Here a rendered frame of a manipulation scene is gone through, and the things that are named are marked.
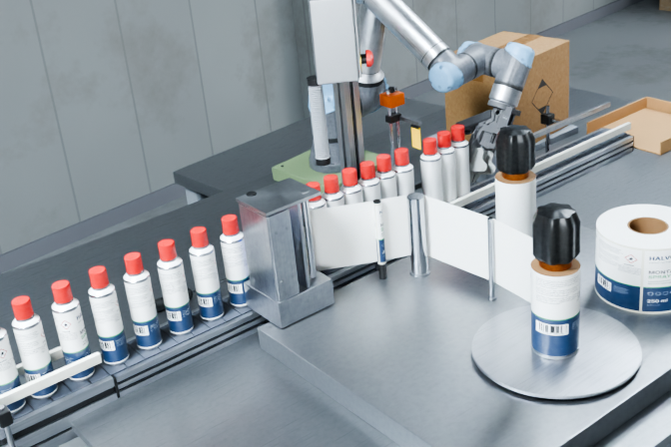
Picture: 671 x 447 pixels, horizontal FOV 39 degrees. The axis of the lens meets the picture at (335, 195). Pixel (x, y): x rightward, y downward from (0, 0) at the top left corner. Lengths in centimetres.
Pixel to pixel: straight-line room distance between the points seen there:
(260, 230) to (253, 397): 32
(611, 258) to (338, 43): 72
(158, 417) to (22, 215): 270
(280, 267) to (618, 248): 67
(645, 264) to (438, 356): 44
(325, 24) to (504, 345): 77
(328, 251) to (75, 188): 263
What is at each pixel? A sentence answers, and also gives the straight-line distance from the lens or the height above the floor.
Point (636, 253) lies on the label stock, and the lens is 192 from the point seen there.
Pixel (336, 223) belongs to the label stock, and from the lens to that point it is 204.
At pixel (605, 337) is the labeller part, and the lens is 188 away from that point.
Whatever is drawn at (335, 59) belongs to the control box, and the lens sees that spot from 208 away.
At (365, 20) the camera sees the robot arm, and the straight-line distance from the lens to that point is 264.
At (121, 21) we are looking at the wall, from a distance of 454.
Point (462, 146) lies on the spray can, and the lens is 236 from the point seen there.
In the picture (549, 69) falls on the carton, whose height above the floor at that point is 106.
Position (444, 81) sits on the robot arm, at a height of 120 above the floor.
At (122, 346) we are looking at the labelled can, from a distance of 194.
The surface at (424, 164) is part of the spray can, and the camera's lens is 229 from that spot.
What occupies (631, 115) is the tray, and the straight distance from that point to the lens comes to 314.
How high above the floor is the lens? 192
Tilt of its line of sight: 24 degrees down
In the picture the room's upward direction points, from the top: 6 degrees counter-clockwise
